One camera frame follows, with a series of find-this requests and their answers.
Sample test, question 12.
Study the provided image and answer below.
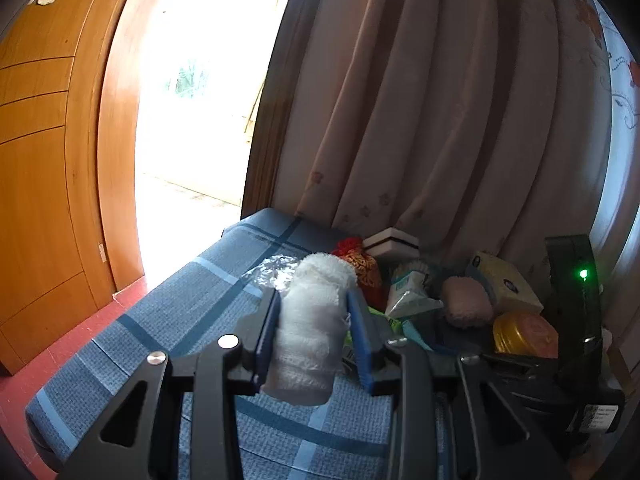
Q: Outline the dark wooden door frame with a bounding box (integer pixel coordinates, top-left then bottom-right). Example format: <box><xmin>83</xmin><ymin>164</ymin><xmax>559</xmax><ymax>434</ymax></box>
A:
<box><xmin>240</xmin><ymin>0</ymin><xmax>321</xmax><ymax>221</ymax></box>

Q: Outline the crumpled clear plastic wrap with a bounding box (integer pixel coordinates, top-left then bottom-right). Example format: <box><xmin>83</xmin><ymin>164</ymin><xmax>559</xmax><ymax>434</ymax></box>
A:
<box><xmin>244</xmin><ymin>254</ymin><xmax>307</xmax><ymax>295</ymax></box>

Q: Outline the red gold drawstring pouch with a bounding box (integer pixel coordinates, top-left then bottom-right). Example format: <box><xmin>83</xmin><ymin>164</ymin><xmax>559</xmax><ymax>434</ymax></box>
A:
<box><xmin>331</xmin><ymin>237</ymin><xmax>387</xmax><ymax>312</ymax></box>

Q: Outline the white box with dark band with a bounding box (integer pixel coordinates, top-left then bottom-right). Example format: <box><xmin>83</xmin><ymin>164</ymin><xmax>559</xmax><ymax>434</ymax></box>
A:
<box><xmin>362</xmin><ymin>228</ymin><xmax>421</xmax><ymax>267</ymax></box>

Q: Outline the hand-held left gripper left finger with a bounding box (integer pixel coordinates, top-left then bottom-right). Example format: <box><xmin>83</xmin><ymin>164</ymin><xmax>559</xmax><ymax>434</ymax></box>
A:
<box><xmin>60</xmin><ymin>287</ymin><xmax>282</xmax><ymax>480</ymax></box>

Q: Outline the blue plaid cloth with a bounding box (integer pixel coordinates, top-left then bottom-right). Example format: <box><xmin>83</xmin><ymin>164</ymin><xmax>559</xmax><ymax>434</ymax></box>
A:
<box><xmin>25</xmin><ymin>207</ymin><xmax>451</xmax><ymax>480</ymax></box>

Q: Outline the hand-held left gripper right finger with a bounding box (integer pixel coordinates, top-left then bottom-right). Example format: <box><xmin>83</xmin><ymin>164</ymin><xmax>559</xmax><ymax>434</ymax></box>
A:
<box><xmin>346</xmin><ymin>287</ymin><xmax>572</xmax><ymax>480</ymax></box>

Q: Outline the small tissue packet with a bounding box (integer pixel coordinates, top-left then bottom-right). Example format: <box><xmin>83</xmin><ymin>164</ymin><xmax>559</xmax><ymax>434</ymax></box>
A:
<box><xmin>385</xmin><ymin>259</ymin><xmax>444</xmax><ymax>319</ymax></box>

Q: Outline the wooden door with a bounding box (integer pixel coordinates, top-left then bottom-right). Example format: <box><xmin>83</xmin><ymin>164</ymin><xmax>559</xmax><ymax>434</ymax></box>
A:
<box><xmin>0</xmin><ymin>0</ymin><xmax>173</xmax><ymax>377</ymax></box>

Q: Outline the pale yellow tissue box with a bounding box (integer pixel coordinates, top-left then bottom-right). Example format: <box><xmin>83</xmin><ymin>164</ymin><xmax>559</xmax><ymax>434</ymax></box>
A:
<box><xmin>465</xmin><ymin>251</ymin><xmax>545</xmax><ymax>319</ymax></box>

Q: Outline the pink round puff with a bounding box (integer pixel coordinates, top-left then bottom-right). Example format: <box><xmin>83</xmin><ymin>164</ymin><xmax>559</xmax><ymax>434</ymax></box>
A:
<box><xmin>441</xmin><ymin>275</ymin><xmax>495</xmax><ymax>329</ymax></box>

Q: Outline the white towel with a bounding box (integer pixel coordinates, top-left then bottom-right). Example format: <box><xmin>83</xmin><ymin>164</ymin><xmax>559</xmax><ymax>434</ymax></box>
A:
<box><xmin>262</xmin><ymin>252</ymin><xmax>357</xmax><ymax>406</ymax></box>

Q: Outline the floral sheer curtain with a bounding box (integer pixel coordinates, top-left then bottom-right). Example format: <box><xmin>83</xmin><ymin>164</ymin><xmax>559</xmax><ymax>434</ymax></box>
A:
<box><xmin>572</xmin><ymin>0</ymin><xmax>640</xmax><ymax>321</ymax></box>

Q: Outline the beige curtain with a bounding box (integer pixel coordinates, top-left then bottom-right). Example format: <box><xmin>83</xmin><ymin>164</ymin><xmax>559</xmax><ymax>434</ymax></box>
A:
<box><xmin>272</xmin><ymin>0</ymin><xmax>617</xmax><ymax>286</ymax></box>

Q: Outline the round gold tin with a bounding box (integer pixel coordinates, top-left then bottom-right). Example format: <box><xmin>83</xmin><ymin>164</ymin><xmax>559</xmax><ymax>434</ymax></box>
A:
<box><xmin>492</xmin><ymin>310</ymin><xmax>560</xmax><ymax>360</ymax></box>

